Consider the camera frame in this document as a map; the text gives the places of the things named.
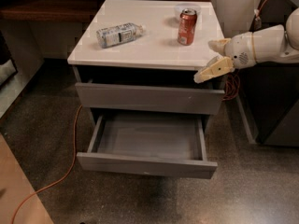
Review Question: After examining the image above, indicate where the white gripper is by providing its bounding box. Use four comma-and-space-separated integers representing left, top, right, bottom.
193, 32, 256, 83

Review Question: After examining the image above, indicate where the red coke can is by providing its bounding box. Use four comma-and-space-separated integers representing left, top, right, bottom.
178, 8, 197, 46

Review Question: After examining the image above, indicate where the grey drawer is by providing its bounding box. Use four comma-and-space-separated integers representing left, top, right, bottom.
77, 111, 217, 179
75, 82, 224, 115

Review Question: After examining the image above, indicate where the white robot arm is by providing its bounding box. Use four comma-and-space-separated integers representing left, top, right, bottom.
194, 8, 299, 83

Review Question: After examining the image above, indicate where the grey top drawer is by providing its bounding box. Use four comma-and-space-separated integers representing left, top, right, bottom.
75, 82, 224, 115

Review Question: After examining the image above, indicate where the dark cabinet on right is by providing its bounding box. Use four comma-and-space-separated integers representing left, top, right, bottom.
237, 0, 299, 147

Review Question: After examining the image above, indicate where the grey cabinet with white top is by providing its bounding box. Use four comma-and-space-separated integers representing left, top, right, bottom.
67, 0, 225, 127

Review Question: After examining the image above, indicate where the brown wooden shelf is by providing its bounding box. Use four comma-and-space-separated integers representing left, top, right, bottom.
0, 0, 211, 24

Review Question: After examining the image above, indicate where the dark framed object at left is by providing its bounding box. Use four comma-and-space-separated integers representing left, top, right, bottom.
0, 32, 18, 89

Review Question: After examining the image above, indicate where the orange extension cable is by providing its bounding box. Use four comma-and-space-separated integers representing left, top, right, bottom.
10, 0, 299, 224

